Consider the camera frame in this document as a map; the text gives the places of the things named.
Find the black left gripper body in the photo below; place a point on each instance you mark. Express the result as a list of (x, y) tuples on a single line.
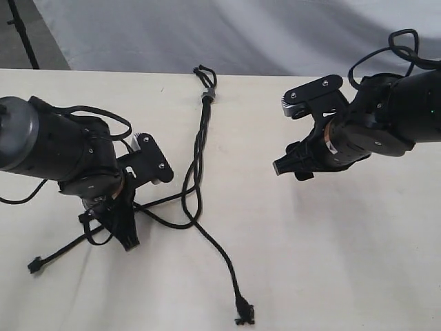
[(107, 198)]

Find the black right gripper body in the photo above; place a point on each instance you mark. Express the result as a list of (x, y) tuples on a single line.
[(338, 145)]

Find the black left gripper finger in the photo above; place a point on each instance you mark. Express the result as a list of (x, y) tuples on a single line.
[(119, 220)]

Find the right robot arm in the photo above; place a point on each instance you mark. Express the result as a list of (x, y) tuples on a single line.
[(388, 116)]

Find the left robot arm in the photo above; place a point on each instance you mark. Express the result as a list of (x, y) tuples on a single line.
[(73, 147)]

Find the grey backdrop cloth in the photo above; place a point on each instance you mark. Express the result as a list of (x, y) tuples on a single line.
[(285, 38)]

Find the black stand pole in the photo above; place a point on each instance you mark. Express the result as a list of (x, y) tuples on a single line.
[(19, 26)]

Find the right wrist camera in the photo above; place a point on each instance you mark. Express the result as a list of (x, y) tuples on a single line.
[(319, 98)]

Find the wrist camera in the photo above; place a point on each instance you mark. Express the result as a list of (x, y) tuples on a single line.
[(319, 98), (146, 163)]

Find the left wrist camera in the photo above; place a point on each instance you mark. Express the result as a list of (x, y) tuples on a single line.
[(146, 163)]

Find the grey cable clamp bracket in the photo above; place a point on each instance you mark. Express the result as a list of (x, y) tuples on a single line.
[(208, 96)]

